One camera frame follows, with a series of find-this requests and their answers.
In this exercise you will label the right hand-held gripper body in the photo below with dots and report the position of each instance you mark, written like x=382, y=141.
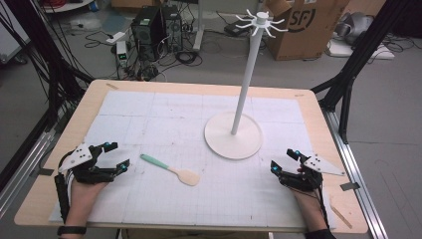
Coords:
x=307, y=179

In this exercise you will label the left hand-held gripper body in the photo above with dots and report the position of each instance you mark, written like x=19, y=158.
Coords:
x=87, y=172

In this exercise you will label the white hook rack stand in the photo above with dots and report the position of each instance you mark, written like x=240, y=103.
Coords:
x=237, y=109

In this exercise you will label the person's left hand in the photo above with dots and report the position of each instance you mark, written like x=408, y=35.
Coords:
x=81, y=199

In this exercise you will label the person's right hand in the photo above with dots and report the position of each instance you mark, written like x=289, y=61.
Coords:
x=310, y=207

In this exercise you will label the grey tape piece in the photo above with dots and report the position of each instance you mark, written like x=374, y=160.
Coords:
x=350, y=186
x=45, y=172

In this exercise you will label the thin wooden stick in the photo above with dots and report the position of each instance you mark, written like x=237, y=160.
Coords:
x=341, y=215

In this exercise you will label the black wristband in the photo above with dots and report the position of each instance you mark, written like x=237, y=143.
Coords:
x=71, y=230

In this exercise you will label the tan tape strip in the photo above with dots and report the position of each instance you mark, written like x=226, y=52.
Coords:
x=112, y=86

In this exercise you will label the white grid mat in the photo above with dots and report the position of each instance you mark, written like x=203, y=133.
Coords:
x=185, y=132

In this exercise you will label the small device with green display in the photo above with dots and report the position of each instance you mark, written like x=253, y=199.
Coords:
x=121, y=53

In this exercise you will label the white power strip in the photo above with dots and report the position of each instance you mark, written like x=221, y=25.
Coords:
x=115, y=38

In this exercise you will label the cardboard box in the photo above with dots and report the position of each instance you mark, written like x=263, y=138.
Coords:
x=308, y=36

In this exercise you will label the large black computer tower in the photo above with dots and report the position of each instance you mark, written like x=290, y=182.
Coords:
x=147, y=33

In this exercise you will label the flat white board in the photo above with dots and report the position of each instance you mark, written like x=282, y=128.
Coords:
x=361, y=51

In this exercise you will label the slim black computer tower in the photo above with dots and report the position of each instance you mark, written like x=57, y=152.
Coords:
x=173, y=28

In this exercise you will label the black power adapter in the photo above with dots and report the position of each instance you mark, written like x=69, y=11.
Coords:
x=236, y=29

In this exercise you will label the grey bag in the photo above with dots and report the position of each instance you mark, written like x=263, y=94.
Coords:
x=355, y=26

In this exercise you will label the white round table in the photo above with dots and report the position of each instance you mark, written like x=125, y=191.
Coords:
x=68, y=6

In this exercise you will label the white metal pole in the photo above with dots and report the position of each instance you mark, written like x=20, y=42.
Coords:
x=199, y=26

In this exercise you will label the aluminium rail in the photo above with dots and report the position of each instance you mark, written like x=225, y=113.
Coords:
x=23, y=172
x=358, y=179

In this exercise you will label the black metal frame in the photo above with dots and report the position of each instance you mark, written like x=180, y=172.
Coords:
x=361, y=53
x=54, y=66

